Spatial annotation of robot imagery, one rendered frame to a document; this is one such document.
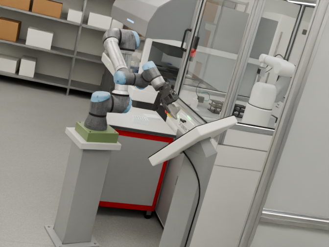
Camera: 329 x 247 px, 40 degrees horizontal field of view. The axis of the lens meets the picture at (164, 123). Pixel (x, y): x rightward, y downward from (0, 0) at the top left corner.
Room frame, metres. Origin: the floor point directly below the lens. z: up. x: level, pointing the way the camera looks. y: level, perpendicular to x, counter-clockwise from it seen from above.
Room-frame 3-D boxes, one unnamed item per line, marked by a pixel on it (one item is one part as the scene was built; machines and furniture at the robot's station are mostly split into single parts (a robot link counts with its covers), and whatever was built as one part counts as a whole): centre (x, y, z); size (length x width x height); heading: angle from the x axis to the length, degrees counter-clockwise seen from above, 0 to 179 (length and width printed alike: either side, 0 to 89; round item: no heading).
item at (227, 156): (3.35, -0.62, 0.87); 1.02 x 0.95 x 0.14; 20
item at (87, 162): (2.78, 0.43, 0.38); 0.30 x 0.30 x 0.76; 36
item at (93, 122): (2.78, 0.43, 0.87); 0.15 x 0.15 x 0.10
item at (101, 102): (2.78, 0.43, 0.99); 0.13 x 0.12 x 0.14; 122
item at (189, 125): (3.22, -0.16, 0.87); 0.29 x 0.02 x 0.11; 20
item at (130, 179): (3.50, 0.27, 0.38); 0.62 x 0.58 x 0.76; 20
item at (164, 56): (4.95, 0.11, 1.13); 1.78 x 1.14 x 0.45; 20
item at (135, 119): (3.39, 0.19, 0.78); 0.12 x 0.08 x 0.04; 108
